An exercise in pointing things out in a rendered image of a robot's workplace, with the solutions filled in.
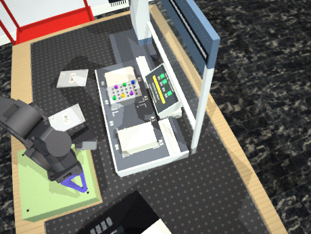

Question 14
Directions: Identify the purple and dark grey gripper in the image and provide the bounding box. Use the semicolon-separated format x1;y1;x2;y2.
43;154;88;193

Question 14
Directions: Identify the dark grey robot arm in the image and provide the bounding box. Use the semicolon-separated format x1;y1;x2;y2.
0;95;97;181

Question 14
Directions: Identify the white rectangular block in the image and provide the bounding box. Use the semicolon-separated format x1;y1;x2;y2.
118;122;158;156

